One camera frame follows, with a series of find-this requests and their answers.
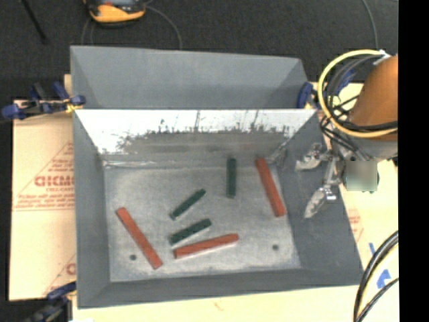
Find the dark green flat block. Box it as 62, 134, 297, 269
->
168, 188, 207, 221
168, 217, 213, 246
225, 157, 238, 199

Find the grey metal bin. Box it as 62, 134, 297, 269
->
69, 45, 365, 309

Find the red-brown flat block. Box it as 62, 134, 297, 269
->
255, 156, 287, 219
115, 207, 164, 270
172, 233, 240, 260

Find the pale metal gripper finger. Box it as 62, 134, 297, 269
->
294, 142, 325, 172
303, 185, 337, 219

